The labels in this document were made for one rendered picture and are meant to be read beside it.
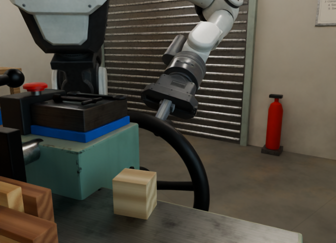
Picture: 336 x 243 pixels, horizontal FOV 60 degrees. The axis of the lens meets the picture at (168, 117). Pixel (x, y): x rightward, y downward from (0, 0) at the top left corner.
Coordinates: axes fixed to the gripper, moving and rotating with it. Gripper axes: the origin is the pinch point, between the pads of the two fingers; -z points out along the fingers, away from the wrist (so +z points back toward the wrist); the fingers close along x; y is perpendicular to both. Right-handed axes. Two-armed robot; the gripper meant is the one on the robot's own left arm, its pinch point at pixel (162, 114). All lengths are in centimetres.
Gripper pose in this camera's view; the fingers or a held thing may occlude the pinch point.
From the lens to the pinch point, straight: 59.7
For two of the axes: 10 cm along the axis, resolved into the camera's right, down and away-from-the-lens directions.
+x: -9.3, -3.1, 1.9
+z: 3.6, -6.7, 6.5
